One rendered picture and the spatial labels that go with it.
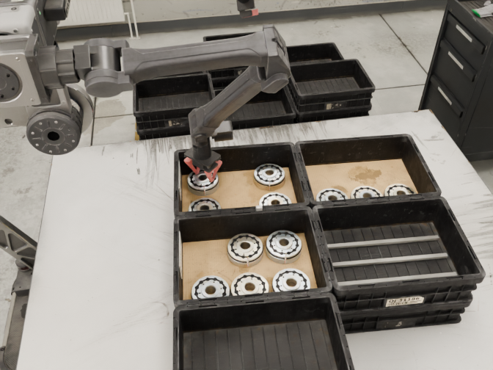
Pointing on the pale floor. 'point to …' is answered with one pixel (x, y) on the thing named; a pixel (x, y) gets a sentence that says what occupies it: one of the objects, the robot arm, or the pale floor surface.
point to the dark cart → (463, 78)
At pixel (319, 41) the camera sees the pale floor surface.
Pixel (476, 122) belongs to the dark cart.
